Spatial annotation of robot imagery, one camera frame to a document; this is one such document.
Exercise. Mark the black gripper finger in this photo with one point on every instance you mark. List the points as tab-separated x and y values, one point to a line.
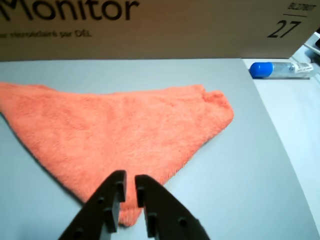
170	220
100	212

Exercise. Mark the orange terry towel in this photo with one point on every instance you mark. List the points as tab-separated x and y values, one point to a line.
112	125

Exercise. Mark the blue capped clear bottle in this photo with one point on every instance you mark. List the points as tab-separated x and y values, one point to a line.
282	70

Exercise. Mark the brown cardboard monitor box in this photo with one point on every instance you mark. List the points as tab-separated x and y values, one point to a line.
175	30

